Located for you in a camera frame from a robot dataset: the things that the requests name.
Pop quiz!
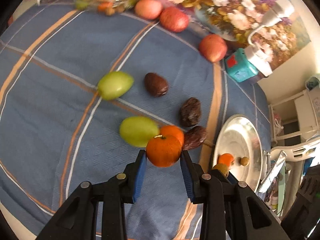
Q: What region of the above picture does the wrinkled dark date upper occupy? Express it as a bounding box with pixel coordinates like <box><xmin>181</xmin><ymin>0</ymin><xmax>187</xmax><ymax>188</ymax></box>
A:
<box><xmin>179</xmin><ymin>97</ymin><xmax>202</xmax><ymax>127</ymax></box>

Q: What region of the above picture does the silver metal plate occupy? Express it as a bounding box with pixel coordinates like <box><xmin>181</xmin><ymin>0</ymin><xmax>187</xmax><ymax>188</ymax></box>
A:
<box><xmin>212</xmin><ymin>114</ymin><xmax>263</xmax><ymax>192</ymax></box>

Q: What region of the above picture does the white plastic chair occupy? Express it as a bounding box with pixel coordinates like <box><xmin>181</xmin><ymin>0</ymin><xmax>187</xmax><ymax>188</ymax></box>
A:
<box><xmin>271</xmin><ymin>136</ymin><xmax>319</xmax><ymax>218</ymax></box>

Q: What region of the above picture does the blue plaid tablecloth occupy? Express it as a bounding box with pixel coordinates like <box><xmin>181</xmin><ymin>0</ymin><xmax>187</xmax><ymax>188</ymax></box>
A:
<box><xmin>1</xmin><ymin>1</ymin><xmax>271</xmax><ymax>235</ymax></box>

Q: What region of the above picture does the white power adapter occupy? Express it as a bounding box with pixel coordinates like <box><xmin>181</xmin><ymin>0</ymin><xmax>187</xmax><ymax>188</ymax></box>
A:
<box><xmin>244</xmin><ymin>45</ymin><xmax>272</xmax><ymax>77</ymax></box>

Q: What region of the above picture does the orange tangerine with stem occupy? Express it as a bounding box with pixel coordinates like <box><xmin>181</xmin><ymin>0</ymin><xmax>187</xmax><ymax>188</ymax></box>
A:
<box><xmin>145</xmin><ymin>135</ymin><xmax>182</xmax><ymax>167</ymax></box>

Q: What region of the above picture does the clear plastic fruit tray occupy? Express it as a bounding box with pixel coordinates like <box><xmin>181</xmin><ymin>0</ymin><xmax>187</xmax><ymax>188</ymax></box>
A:
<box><xmin>73</xmin><ymin>0</ymin><xmax>139</xmax><ymax>16</ymax></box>

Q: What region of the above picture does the teal plastic box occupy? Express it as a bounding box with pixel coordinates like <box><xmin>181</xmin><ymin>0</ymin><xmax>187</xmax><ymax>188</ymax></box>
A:
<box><xmin>225</xmin><ymin>48</ymin><xmax>258</xmax><ymax>83</ymax></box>

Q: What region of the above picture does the white cable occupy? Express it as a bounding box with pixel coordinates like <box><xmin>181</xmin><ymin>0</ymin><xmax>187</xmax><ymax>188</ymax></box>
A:
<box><xmin>247</xmin><ymin>0</ymin><xmax>296</xmax><ymax>47</ymax></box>

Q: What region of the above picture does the pale pink apple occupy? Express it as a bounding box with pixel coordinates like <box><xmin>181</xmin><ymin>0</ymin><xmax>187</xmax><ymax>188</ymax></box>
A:
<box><xmin>135</xmin><ymin>0</ymin><xmax>163</xmax><ymax>20</ymax></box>

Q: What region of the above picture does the white shelf unit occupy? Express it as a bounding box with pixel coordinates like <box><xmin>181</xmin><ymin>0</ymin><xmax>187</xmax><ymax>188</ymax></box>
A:
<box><xmin>268</xmin><ymin>74</ymin><xmax>319</xmax><ymax>142</ymax></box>

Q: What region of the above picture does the round dark brown fruit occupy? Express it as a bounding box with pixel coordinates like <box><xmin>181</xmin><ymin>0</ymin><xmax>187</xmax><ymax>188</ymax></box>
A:
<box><xmin>144</xmin><ymin>73</ymin><xmax>169</xmax><ymax>97</ymax></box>

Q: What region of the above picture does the red apple middle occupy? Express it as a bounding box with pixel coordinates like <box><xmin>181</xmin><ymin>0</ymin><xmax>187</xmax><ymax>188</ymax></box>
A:
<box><xmin>159</xmin><ymin>7</ymin><xmax>189</xmax><ymax>33</ymax></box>

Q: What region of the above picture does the wrinkled dark date lower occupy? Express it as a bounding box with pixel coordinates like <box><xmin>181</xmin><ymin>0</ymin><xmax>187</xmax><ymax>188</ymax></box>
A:
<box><xmin>182</xmin><ymin>126</ymin><xmax>207</xmax><ymax>151</ymax></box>

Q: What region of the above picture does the red apple right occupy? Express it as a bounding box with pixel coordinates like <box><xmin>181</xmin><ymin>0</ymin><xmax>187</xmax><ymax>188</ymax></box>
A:
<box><xmin>199</xmin><ymin>34</ymin><xmax>227</xmax><ymax>63</ymax></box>

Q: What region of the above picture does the floral painting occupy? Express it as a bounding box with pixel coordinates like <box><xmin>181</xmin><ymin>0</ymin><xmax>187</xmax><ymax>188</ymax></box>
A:
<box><xmin>165</xmin><ymin>0</ymin><xmax>310</xmax><ymax>69</ymax></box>

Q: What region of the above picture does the large green mango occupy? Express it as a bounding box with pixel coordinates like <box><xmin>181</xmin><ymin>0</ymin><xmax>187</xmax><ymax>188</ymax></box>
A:
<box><xmin>119</xmin><ymin>116</ymin><xmax>160</xmax><ymax>148</ymax></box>

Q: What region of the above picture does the wrinkled dark date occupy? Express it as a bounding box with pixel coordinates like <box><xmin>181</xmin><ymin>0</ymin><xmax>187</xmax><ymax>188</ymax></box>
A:
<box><xmin>179</xmin><ymin>97</ymin><xmax>202</xmax><ymax>127</ymax></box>
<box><xmin>182</xmin><ymin>126</ymin><xmax>207</xmax><ymax>151</ymax></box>

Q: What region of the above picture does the small brown kiwi fruit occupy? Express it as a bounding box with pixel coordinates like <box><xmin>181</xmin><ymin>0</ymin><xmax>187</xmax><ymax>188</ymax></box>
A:
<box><xmin>240</xmin><ymin>157</ymin><xmax>250</xmax><ymax>166</ymax></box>

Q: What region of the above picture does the red apple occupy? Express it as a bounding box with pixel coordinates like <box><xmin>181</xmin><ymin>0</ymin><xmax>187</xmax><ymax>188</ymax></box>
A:
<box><xmin>199</xmin><ymin>34</ymin><xmax>227</xmax><ymax>63</ymax></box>
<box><xmin>159</xmin><ymin>7</ymin><xmax>189</xmax><ymax>33</ymax></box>

